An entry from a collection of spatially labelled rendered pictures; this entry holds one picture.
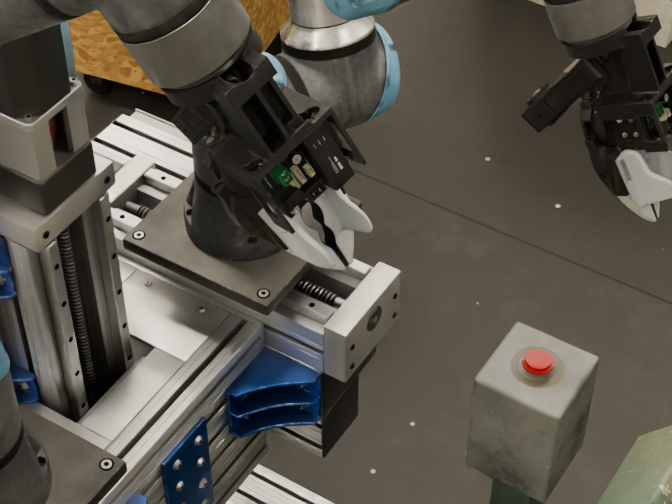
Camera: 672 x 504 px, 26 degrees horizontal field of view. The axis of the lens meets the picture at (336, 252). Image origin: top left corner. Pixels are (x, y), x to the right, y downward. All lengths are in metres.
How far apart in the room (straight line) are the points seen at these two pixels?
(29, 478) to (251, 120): 0.72
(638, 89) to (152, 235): 0.75
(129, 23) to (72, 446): 0.83
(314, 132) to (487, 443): 1.02
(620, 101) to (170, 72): 0.55
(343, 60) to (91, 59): 1.96
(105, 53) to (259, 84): 2.71
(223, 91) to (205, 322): 0.99
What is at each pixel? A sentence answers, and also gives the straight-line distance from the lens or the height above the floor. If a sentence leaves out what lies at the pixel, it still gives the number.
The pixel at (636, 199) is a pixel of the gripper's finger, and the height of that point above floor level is 1.38.
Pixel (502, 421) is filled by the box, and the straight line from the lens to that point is 1.86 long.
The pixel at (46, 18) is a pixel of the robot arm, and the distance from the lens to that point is 0.91.
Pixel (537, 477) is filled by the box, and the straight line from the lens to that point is 1.91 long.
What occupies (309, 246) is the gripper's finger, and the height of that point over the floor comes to 1.62.
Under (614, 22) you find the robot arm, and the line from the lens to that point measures 1.31.
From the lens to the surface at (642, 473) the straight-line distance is 1.85.
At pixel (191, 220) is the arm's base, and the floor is 1.07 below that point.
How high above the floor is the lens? 2.32
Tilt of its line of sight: 45 degrees down
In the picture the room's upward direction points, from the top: straight up
